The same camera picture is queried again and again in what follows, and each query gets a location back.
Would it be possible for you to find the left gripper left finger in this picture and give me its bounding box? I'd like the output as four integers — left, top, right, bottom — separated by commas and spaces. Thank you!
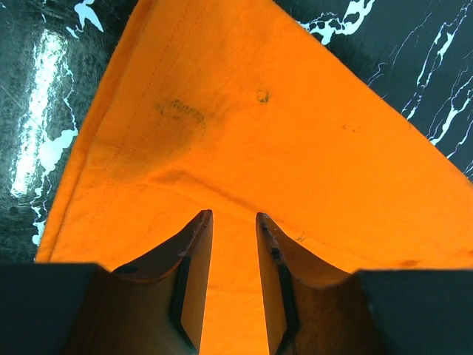
62, 210, 213, 354

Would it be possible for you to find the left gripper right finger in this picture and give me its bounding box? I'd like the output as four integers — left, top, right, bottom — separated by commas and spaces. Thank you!
256, 212, 384, 354

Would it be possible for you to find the orange t shirt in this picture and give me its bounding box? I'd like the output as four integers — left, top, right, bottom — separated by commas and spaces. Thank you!
35, 1, 472, 354

